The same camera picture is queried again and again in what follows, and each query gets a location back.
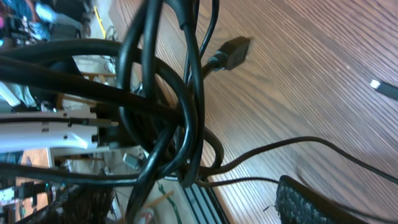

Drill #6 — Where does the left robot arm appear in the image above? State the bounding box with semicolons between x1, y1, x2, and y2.
1;107;119;152

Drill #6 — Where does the black USB cable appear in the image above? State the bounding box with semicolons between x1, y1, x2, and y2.
116;0;252;224

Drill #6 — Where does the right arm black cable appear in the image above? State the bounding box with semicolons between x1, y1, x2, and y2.
0;39;224;187

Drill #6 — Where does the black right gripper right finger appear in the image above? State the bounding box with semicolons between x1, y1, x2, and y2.
275;175;366;224

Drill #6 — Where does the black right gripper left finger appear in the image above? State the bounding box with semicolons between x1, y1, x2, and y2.
18;186;114;224

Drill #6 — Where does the thin black cable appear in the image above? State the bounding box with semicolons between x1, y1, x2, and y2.
195;79;398;187

